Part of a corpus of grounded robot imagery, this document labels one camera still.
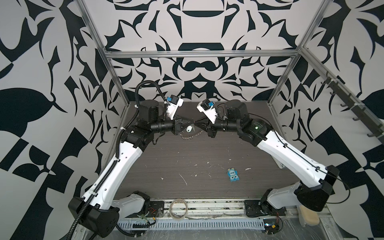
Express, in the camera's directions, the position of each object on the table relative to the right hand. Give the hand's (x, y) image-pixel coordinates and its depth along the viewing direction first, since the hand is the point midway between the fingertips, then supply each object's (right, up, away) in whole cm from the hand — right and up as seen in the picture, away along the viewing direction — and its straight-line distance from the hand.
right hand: (196, 121), depth 64 cm
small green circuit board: (+36, -49, +7) cm, 61 cm away
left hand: (-1, +1, -1) cm, 2 cm away
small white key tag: (-3, -3, 0) cm, 4 cm away
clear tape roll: (-8, -44, +12) cm, 47 cm away
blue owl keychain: (+21, -30, +20) cm, 41 cm away
